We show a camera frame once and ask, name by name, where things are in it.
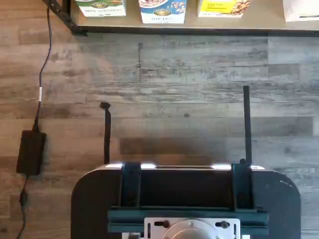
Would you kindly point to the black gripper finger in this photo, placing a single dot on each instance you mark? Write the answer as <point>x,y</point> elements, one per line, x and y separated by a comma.
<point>247,124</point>
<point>107,134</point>

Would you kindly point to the blue and white cereal box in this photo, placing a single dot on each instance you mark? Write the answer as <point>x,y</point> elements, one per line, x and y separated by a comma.
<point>162,12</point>

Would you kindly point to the black metal shelf unit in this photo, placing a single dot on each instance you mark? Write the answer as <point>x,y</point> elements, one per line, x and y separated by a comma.
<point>149,30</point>

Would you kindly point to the yellow purely elizabeth box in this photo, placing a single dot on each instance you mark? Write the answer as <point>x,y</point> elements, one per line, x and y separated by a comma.
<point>219,8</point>

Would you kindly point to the green cereal box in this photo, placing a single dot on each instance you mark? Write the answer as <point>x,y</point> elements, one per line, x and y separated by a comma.
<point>99,8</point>

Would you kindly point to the white box black label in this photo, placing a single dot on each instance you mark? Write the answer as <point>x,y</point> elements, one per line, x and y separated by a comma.
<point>301,10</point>

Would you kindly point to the black power adapter brick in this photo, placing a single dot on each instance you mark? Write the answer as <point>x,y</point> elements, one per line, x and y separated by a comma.
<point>31,152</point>

